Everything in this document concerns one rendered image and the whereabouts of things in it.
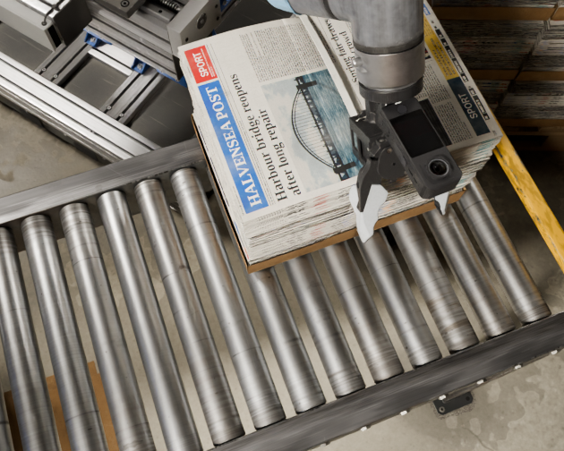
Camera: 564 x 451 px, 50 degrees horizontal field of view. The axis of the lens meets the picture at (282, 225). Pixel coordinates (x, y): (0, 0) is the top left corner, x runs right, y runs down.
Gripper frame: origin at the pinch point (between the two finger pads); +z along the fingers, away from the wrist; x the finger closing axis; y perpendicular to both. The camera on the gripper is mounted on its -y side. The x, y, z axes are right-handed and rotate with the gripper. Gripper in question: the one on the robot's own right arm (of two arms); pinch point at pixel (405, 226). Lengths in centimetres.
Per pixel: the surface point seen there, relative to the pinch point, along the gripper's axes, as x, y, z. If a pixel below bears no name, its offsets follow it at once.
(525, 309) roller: -19.8, 0.0, 25.0
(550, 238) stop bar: -28.2, 6.1, 18.3
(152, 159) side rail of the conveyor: 28.2, 39.0, 1.1
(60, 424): 75, 60, 81
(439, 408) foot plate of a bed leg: -23, 33, 97
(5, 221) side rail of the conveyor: 54, 36, 3
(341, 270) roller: 5.2, 13.3, 16.4
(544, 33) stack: -70, 64, 14
